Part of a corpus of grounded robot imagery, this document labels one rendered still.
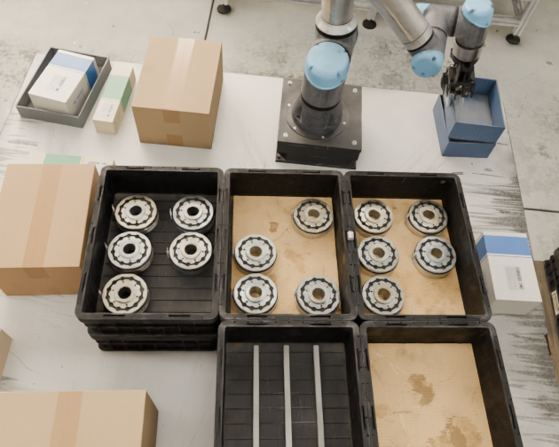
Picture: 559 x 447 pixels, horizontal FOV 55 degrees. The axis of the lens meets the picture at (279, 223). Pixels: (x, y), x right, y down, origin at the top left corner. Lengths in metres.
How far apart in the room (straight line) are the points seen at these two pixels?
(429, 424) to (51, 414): 0.77
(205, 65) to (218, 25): 1.51
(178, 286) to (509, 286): 0.84
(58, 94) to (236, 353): 0.97
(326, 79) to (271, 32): 1.72
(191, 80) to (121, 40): 1.52
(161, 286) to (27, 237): 0.34
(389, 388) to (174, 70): 1.07
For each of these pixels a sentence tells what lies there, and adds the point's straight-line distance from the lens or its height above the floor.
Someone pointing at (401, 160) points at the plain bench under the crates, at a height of 0.70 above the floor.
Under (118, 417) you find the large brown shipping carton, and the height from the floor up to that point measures 0.90.
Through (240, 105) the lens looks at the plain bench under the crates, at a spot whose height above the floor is 0.70.
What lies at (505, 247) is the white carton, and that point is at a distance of 1.57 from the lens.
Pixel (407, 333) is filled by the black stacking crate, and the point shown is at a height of 0.89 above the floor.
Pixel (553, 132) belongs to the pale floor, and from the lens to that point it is 3.11.
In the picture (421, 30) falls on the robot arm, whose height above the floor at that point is 1.19.
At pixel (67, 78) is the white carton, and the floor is 0.79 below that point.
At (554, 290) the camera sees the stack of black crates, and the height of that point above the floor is 0.18.
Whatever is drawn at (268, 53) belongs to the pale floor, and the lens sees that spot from 3.04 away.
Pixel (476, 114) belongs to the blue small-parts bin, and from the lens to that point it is 1.83.
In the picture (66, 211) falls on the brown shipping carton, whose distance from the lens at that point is 1.43.
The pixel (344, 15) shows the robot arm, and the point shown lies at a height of 1.09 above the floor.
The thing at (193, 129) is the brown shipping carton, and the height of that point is 0.79.
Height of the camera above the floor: 2.02
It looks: 59 degrees down
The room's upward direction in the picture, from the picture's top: 7 degrees clockwise
